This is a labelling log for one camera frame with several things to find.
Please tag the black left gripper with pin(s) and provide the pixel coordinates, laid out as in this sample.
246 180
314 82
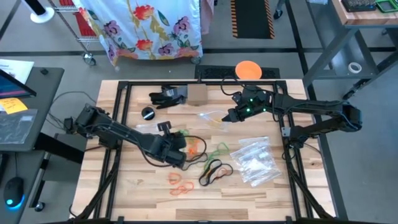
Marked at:
168 149

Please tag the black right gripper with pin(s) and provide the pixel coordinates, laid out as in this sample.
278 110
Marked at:
252 104

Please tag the yellow rubber band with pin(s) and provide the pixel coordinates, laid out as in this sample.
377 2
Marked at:
216 124

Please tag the orange rubber band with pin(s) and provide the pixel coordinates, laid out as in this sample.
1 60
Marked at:
222 171
192 147
170 179
186 188

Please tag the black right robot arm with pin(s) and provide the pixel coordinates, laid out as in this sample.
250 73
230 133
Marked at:
311 107

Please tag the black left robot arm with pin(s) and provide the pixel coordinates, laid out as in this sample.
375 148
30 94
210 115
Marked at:
118 133

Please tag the green rubber band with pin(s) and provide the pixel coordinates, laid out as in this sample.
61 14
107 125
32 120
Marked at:
217 152
184 132

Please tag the small brown cardboard box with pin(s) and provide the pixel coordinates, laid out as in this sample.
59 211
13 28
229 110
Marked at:
197 95

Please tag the black ribbed floor mat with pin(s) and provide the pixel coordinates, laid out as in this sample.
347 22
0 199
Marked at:
211 73

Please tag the orange bowl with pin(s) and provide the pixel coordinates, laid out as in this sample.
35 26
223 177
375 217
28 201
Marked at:
248 70

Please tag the stack of clear plastic bags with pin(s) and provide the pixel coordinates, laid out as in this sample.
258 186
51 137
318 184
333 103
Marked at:
258 161

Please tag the black and gray work glove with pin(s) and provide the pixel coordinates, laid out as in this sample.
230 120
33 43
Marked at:
168 98

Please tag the black mat with hazard stripes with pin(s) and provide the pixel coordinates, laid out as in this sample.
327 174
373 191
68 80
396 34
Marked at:
252 18

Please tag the pink cloth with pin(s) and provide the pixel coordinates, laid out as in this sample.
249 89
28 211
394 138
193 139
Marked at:
207 15

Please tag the black caster wheel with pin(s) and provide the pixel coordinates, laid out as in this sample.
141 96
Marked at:
277 13

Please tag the gray workbench with wooden top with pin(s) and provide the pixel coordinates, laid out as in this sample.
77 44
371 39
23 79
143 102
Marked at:
326 55

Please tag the black power adapter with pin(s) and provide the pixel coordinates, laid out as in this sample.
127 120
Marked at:
68 124

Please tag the white floral cloth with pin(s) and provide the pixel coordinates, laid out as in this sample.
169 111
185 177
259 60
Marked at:
140 28

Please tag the white tape roll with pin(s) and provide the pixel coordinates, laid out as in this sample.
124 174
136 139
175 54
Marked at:
349 67

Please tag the black desk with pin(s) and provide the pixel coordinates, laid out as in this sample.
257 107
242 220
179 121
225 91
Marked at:
51 90

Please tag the black round desk knob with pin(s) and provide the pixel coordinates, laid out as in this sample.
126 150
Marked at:
44 71

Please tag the red plastic crate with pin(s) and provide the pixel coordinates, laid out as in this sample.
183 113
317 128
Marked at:
82 25

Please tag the black computer mouse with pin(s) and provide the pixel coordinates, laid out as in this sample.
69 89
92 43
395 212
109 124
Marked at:
13 189

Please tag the yellow sticky note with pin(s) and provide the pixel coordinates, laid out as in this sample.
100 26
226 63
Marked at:
12 105

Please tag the computer monitor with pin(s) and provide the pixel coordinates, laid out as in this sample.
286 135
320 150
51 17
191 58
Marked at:
12 87

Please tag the green plastic tray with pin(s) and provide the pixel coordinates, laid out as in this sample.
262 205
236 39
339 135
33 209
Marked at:
381 9

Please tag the white paper sheet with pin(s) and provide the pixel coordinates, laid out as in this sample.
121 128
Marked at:
18 70

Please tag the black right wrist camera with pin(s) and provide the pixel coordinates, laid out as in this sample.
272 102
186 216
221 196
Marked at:
236 97

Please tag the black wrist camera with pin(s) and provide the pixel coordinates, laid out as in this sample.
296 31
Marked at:
164 126
236 97

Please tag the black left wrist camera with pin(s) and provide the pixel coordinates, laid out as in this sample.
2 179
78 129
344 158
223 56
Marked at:
164 126

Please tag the white round pedestal base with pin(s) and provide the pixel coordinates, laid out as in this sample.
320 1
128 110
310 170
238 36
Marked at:
42 17

